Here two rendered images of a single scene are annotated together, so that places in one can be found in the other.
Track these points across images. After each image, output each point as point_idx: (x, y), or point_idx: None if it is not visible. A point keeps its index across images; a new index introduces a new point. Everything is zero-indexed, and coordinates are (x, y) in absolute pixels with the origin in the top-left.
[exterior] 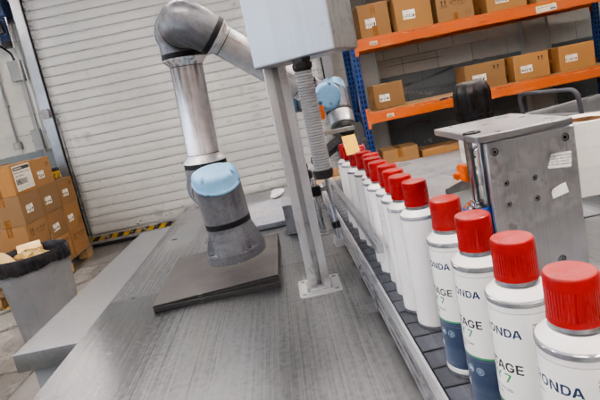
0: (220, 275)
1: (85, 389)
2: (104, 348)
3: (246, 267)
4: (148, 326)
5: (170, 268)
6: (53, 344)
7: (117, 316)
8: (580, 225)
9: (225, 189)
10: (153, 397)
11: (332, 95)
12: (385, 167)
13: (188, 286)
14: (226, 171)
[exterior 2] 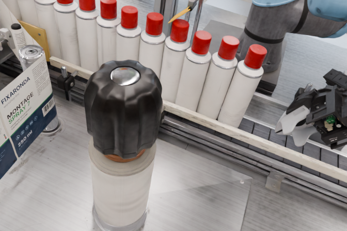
0: (220, 42)
1: None
2: (185, 5)
3: (217, 51)
4: (193, 18)
5: (288, 45)
6: None
7: (222, 15)
8: None
9: None
10: (121, 4)
11: None
12: None
13: (221, 31)
14: None
